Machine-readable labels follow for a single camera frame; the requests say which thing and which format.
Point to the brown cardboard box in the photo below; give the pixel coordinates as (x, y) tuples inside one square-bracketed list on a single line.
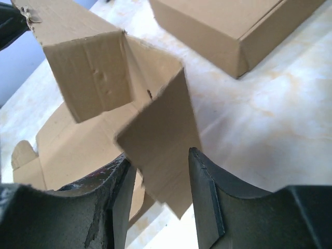
[(121, 96), (233, 35)]

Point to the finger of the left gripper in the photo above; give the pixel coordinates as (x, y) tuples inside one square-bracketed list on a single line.
[(13, 25)]

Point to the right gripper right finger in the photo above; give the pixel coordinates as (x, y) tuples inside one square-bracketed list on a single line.
[(231, 213)]

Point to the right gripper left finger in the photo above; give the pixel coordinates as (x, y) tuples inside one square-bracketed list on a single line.
[(92, 212)]

